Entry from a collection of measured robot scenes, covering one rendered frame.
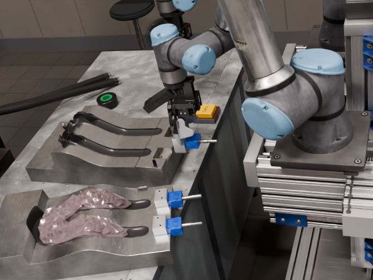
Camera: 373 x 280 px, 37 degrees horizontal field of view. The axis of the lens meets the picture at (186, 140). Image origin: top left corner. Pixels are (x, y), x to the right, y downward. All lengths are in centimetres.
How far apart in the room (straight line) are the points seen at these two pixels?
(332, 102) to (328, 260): 102
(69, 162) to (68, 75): 255
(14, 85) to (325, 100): 342
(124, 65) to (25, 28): 248
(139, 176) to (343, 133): 66
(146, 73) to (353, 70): 106
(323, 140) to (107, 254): 62
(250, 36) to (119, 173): 75
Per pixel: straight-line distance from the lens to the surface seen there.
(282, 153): 142
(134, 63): 248
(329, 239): 233
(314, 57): 133
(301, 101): 125
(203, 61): 141
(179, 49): 144
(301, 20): 397
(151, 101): 162
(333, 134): 139
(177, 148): 169
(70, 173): 187
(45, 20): 473
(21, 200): 174
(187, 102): 158
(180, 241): 183
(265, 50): 120
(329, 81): 131
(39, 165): 193
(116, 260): 153
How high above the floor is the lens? 193
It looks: 36 degrees down
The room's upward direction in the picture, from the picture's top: 14 degrees counter-clockwise
